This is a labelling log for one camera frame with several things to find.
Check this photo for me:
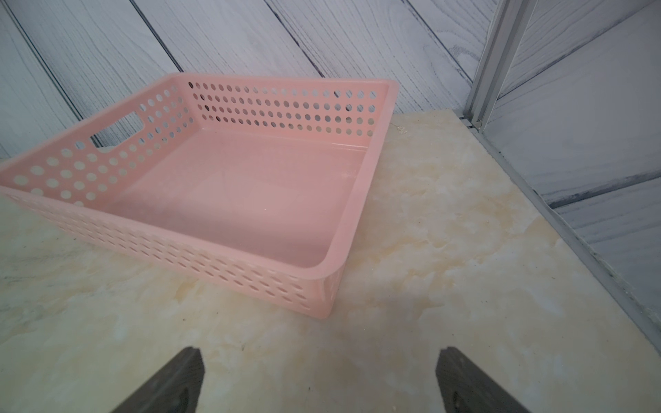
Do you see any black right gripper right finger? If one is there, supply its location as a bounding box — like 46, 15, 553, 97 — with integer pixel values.
436, 347, 528, 413

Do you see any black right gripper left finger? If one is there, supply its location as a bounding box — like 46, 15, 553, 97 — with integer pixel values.
113, 347, 205, 412

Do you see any pink plastic basket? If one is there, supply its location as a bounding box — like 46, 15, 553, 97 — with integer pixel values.
1, 72, 399, 319

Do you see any right aluminium frame post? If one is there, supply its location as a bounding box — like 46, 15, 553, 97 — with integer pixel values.
462, 0, 537, 132

